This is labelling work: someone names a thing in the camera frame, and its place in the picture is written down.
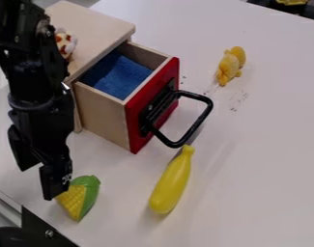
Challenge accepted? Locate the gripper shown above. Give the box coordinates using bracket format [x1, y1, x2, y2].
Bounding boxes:
[7, 92, 75, 202]

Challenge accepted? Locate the half toy corn piece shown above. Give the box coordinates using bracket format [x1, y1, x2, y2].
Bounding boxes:
[54, 175, 102, 223]

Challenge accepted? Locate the red front wooden drawer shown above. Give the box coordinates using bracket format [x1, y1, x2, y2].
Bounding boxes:
[71, 41, 216, 155]

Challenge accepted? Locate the blue cloth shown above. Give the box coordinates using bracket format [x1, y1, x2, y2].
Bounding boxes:
[78, 49, 156, 101]

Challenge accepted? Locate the white orange plush toy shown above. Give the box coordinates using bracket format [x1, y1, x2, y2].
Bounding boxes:
[53, 27, 79, 61]

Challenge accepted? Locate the yellow toy banana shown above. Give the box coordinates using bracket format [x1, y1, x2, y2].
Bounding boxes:
[147, 144, 197, 215]

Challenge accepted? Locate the wooden cabinet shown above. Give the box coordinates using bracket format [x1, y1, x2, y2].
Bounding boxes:
[43, 0, 137, 134]

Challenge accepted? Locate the black metal bracket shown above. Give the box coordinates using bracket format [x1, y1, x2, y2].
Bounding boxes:
[0, 206, 81, 247]

